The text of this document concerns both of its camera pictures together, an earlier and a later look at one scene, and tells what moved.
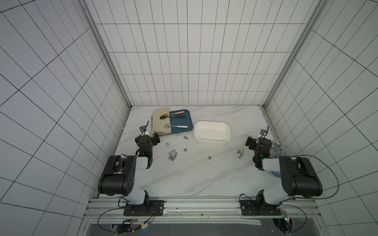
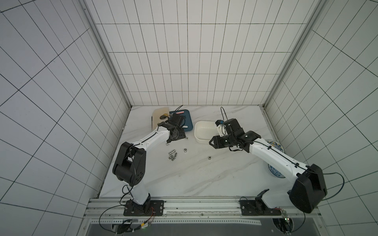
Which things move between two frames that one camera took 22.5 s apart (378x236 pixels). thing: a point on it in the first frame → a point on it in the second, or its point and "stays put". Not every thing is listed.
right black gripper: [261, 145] → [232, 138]
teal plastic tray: [181, 121] stays put
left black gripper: [155, 139] → [181, 135]
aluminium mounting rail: [199, 210] stays put
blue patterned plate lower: [277, 174] stays put
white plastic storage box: [213, 131] stays put
